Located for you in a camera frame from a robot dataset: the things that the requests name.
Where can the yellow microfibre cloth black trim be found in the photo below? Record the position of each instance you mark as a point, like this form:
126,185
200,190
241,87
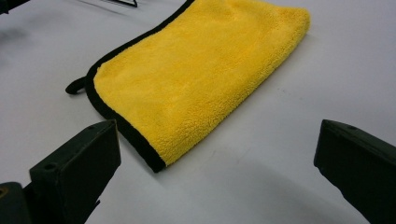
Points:
193,81

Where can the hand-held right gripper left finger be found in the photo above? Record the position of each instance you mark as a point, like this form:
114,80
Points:
77,168

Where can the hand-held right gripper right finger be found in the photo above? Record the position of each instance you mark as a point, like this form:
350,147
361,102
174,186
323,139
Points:
358,168

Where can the dark object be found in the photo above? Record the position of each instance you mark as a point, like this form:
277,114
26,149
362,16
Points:
9,4

